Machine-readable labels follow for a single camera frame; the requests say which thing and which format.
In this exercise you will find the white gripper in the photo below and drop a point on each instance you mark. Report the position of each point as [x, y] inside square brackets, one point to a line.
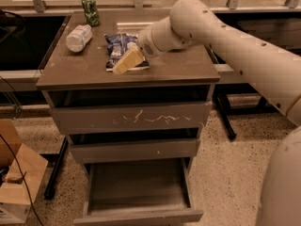
[147, 44]

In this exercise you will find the blue chip bag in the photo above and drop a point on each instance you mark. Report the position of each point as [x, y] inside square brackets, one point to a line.
[117, 46]

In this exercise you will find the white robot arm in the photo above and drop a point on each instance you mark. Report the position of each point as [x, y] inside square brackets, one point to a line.
[272, 71]

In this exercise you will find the scratched top drawer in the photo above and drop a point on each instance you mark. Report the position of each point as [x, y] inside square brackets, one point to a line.
[122, 118]

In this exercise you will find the grey drawer cabinet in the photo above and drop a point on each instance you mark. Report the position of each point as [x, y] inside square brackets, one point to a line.
[79, 80]

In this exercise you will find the grey middle drawer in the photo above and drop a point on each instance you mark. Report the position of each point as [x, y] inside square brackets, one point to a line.
[136, 150]

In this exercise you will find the open bottom drawer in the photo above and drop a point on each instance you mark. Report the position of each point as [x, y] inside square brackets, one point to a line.
[139, 193]

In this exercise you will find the clear plastic bottle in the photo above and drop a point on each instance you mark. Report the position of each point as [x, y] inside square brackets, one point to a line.
[77, 40]

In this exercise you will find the green soda can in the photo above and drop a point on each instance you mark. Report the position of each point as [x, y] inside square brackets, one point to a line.
[91, 12]

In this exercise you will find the black table leg right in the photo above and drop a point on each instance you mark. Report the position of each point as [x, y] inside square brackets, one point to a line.
[230, 132]

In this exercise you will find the black table leg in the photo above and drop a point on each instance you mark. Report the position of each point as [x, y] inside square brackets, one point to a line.
[230, 132]
[57, 160]

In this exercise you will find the black table leg left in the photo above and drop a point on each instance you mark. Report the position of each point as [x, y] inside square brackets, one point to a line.
[57, 160]

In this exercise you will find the cardboard box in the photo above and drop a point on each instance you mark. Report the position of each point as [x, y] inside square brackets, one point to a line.
[22, 170]

